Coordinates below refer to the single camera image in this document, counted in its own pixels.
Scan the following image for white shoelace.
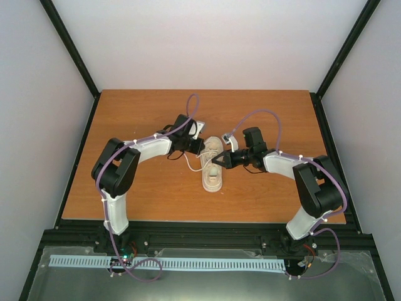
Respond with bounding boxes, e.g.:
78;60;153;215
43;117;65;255
184;150;217;172

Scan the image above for white canvas sneaker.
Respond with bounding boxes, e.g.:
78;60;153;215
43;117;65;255
199;136;223;193

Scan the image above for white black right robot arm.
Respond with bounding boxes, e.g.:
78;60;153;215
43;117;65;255
212;127;349;254

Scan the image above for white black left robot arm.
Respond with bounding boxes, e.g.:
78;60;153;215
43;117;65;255
91;114;206;253

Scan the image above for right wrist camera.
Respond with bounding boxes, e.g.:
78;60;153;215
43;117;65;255
222;133;239;152

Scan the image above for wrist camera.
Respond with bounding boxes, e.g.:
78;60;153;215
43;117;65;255
222;133;239;152
189;121;206;140

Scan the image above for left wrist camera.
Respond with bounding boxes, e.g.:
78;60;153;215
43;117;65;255
189;121;206;140

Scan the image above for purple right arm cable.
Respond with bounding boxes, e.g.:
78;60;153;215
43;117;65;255
233;108;349;280

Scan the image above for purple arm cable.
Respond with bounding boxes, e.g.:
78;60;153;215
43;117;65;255
95;93;201;282
233;108;349;280

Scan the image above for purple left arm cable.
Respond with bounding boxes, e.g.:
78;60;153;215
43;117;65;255
95;93;201;282

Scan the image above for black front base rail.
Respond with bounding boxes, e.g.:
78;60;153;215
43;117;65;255
39;220;378;259

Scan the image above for black frame rail left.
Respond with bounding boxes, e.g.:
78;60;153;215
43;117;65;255
39;0;101;98

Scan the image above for black frame rail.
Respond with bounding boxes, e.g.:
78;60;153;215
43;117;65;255
39;0;101;98
315;0;382;98

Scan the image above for light blue cable duct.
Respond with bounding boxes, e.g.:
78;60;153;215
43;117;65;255
48;255;286;273

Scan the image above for black frame rail right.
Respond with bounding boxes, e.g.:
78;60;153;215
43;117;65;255
315;0;382;98

